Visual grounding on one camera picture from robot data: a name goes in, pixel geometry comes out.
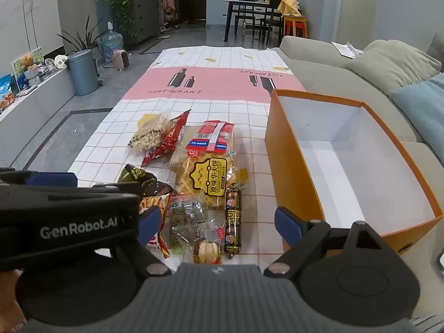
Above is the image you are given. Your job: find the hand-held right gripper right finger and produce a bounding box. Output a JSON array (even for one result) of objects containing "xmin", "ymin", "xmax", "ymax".
[{"xmin": 264, "ymin": 207, "xmax": 385, "ymax": 280}]

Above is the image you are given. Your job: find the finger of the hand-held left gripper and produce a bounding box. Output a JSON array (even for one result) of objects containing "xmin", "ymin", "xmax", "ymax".
[
  {"xmin": 0, "ymin": 167, "xmax": 79, "ymax": 188},
  {"xmin": 91, "ymin": 182, "xmax": 145, "ymax": 196}
]

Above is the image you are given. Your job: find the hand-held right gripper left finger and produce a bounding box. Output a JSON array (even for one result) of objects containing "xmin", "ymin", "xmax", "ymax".
[{"xmin": 128, "ymin": 206, "xmax": 173, "ymax": 279}]

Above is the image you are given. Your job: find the orange striped chips packet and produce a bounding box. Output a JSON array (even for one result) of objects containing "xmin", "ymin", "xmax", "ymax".
[{"xmin": 139, "ymin": 192, "xmax": 174, "ymax": 259}]

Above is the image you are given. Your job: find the yellow waffle packet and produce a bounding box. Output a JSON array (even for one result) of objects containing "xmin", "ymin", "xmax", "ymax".
[{"xmin": 175, "ymin": 153, "xmax": 243, "ymax": 210}]

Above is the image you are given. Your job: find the orange cardboard box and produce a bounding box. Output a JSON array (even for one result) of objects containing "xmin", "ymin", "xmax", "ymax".
[{"xmin": 265, "ymin": 89, "xmax": 444, "ymax": 257}]

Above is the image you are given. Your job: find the red label bread packet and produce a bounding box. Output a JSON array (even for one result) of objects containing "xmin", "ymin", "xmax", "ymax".
[{"xmin": 168, "ymin": 120, "xmax": 236, "ymax": 172}]

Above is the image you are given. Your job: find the dark green snack packet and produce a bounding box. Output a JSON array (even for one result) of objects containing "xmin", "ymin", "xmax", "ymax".
[{"xmin": 118, "ymin": 164, "xmax": 174, "ymax": 196}]

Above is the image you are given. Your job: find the clear packet of dark snack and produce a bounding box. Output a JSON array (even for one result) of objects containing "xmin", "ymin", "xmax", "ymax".
[{"xmin": 166, "ymin": 194, "xmax": 226, "ymax": 254}]

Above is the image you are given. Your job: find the black yellow sausage stick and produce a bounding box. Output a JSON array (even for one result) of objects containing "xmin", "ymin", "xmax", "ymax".
[{"xmin": 224, "ymin": 186, "xmax": 242, "ymax": 259}]

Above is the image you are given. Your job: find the small burger candy packet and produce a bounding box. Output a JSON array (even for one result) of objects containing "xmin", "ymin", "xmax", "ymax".
[{"xmin": 192, "ymin": 238, "xmax": 223, "ymax": 264}]

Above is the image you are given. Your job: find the clear bag of white puffs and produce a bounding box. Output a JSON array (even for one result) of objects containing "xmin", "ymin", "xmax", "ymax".
[{"xmin": 128, "ymin": 113, "xmax": 172, "ymax": 153}]

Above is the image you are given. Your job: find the red snack packet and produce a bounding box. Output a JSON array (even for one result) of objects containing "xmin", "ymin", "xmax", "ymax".
[{"xmin": 142, "ymin": 109, "xmax": 192, "ymax": 167}]

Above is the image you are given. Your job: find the white low bench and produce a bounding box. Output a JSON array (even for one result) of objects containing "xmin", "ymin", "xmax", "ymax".
[{"xmin": 0, "ymin": 66, "xmax": 77, "ymax": 122}]

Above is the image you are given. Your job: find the grey pedal trash can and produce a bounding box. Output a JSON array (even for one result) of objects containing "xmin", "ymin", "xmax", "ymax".
[{"xmin": 67, "ymin": 49, "xmax": 103, "ymax": 97}]

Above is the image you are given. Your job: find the teddy bear picture board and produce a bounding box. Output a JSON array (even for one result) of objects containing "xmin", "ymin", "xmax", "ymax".
[{"xmin": 12, "ymin": 48, "xmax": 44, "ymax": 77}]

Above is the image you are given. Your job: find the pink space heater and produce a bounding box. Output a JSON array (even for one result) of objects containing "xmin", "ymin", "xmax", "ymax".
[{"xmin": 112, "ymin": 49, "xmax": 130, "ymax": 71}]

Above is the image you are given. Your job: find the spiky green houseplant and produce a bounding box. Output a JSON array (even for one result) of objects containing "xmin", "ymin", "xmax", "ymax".
[{"xmin": 57, "ymin": 16, "xmax": 105, "ymax": 54}]

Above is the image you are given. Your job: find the blue water jug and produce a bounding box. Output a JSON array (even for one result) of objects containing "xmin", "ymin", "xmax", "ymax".
[{"xmin": 99, "ymin": 29, "xmax": 125, "ymax": 66}]

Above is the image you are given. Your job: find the printed checkered tablecloth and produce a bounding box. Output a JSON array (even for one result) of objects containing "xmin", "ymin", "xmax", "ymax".
[{"xmin": 67, "ymin": 46, "xmax": 307, "ymax": 274}]

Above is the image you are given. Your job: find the beige sofa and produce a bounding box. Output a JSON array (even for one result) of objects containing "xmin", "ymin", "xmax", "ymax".
[{"xmin": 271, "ymin": 33, "xmax": 444, "ymax": 320}]

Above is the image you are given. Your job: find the grey drawer cabinet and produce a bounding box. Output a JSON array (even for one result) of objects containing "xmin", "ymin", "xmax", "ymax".
[{"xmin": 130, "ymin": 0, "xmax": 160, "ymax": 51}]

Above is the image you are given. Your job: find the light blue cushion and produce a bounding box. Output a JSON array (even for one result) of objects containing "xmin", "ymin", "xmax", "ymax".
[{"xmin": 388, "ymin": 73, "xmax": 444, "ymax": 167}]

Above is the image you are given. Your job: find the leafy green houseplant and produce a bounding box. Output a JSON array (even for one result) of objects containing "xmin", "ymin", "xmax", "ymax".
[{"xmin": 104, "ymin": 0, "xmax": 139, "ymax": 39}]

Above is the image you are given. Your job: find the white paper sheet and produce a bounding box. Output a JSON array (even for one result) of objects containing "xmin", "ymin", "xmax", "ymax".
[{"xmin": 331, "ymin": 41, "xmax": 365, "ymax": 58}]

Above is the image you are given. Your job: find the beige cushion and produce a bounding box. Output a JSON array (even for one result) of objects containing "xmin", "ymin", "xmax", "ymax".
[{"xmin": 345, "ymin": 40, "xmax": 443, "ymax": 98}]

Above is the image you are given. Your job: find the orange plastic stool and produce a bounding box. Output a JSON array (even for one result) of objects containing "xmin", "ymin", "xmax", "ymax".
[{"xmin": 282, "ymin": 16, "xmax": 309, "ymax": 39}]

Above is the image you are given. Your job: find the dark dining chair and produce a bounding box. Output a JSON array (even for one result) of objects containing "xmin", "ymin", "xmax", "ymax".
[
  {"xmin": 234, "ymin": 0, "xmax": 258, "ymax": 38},
  {"xmin": 258, "ymin": 5, "xmax": 283, "ymax": 46}
]

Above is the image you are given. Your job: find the yellow cloth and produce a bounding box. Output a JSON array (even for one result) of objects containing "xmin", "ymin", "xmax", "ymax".
[{"xmin": 265, "ymin": 0, "xmax": 302, "ymax": 17}]

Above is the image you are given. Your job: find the dark dining table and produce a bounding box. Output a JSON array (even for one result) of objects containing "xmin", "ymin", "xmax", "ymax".
[{"xmin": 224, "ymin": 0, "xmax": 288, "ymax": 42}]

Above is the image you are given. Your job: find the grey knitted pillow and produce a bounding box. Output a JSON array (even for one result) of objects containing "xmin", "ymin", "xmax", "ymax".
[{"xmin": 427, "ymin": 32, "xmax": 444, "ymax": 72}]

